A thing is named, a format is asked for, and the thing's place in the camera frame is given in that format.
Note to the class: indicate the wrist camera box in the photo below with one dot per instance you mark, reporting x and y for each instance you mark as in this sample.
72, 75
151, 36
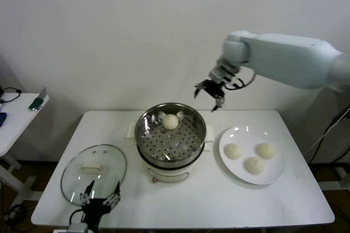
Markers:
221, 73
78, 228

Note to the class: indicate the power strip on floor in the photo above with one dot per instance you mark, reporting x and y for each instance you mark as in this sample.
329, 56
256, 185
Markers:
15, 214

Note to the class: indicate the white side table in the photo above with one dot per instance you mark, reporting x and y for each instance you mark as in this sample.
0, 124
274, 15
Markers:
16, 129

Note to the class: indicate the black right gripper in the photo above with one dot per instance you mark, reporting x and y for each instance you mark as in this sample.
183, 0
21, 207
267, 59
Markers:
214, 88

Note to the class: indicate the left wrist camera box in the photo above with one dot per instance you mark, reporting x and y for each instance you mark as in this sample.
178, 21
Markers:
78, 228

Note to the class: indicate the white round plate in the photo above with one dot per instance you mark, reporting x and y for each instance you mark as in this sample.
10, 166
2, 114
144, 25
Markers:
232, 170

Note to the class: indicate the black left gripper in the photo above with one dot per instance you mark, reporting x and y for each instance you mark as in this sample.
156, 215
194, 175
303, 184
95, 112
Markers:
95, 208

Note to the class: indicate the perforated steel steamer basket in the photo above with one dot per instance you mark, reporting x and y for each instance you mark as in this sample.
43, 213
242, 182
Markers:
169, 148

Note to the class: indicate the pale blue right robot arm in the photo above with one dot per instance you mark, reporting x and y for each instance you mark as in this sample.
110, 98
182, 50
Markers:
287, 58

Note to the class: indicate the white cabinet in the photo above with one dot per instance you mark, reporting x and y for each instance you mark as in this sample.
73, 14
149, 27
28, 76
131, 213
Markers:
328, 129

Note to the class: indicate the blue object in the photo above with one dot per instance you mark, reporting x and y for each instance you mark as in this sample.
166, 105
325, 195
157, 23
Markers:
2, 119

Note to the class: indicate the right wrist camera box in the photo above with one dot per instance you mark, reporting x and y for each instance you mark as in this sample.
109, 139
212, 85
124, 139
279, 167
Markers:
221, 73

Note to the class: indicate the white metal base frame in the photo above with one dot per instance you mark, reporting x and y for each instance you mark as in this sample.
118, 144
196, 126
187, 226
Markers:
343, 175

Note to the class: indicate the white steamed baozi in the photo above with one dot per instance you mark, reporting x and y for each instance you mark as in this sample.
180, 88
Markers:
265, 151
255, 165
170, 121
233, 151

